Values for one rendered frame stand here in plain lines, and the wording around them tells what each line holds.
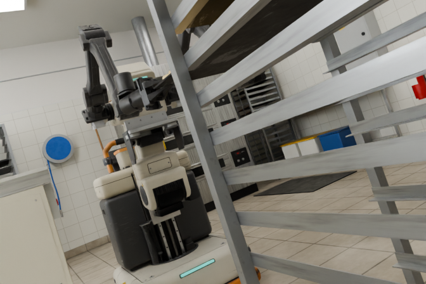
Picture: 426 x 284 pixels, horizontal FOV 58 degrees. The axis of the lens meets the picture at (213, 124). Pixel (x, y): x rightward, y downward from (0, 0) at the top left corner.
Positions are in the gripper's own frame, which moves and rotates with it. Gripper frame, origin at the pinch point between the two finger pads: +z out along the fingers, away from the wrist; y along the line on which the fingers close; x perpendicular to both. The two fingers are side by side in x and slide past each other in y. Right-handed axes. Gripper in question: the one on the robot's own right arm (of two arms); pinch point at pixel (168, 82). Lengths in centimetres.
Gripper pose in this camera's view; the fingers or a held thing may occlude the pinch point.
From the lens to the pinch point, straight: 113.1
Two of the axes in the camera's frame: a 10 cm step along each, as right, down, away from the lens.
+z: 7.7, -3.3, -5.5
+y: 3.4, 9.4, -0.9
